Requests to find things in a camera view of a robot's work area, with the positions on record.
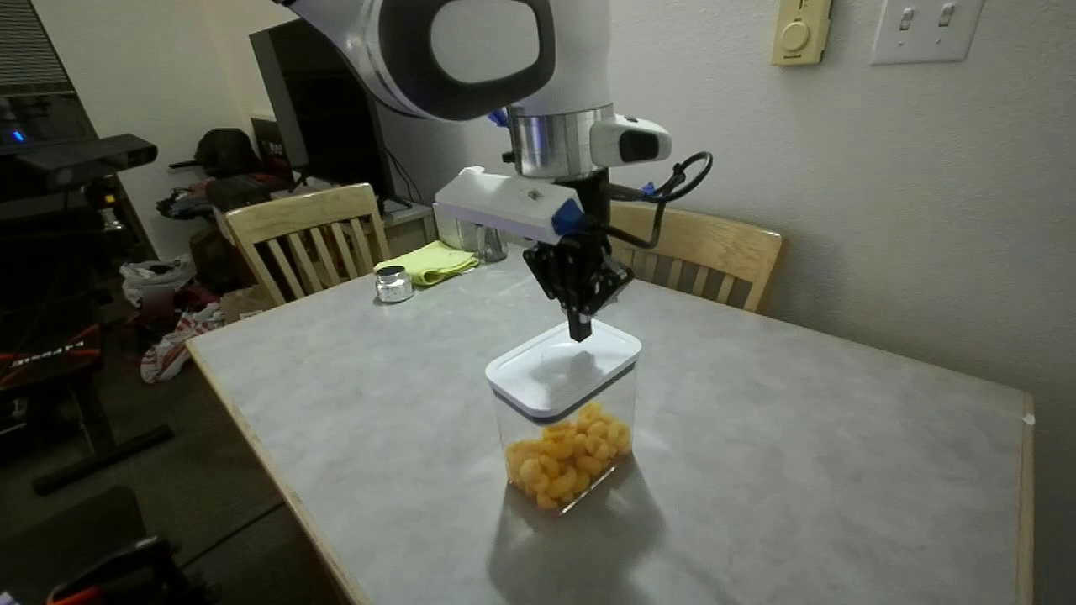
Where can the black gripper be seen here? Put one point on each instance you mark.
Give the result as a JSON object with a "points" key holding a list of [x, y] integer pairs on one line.
{"points": [[577, 270]]}

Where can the white container lid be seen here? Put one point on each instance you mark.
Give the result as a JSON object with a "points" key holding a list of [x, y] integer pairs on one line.
{"points": [[552, 373]]}

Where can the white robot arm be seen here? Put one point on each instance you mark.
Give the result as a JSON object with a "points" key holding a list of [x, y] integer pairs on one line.
{"points": [[544, 67]]}

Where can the clear plastic container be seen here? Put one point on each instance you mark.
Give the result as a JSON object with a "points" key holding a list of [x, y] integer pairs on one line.
{"points": [[516, 429]]}

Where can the yellow snacks in container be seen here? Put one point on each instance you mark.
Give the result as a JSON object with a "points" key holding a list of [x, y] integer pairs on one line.
{"points": [[567, 459]]}

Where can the green folded cloth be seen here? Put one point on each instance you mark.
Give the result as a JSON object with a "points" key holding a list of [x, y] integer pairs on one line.
{"points": [[430, 263]]}

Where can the wooden chair at table end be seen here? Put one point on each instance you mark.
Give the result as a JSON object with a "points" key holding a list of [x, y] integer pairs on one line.
{"points": [[313, 239]]}

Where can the black monitor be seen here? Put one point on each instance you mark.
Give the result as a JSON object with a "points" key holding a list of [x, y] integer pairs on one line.
{"points": [[321, 104]]}

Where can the wooden chair by wall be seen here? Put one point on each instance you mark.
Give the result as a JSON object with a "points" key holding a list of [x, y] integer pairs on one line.
{"points": [[697, 253]]}

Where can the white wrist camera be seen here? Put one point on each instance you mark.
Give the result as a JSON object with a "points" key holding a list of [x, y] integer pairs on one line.
{"points": [[507, 202]]}

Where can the beige wall thermostat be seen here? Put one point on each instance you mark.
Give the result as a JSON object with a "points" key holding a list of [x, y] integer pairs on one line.
{"points": [[801, 30]]}

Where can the white light switch plate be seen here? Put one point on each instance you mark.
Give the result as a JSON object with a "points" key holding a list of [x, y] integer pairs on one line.
{"points": [[927, 30]]}

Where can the black depth camera on stand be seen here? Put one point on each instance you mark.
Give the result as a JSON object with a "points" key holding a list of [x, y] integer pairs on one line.
{"points": [[53, 166]]}

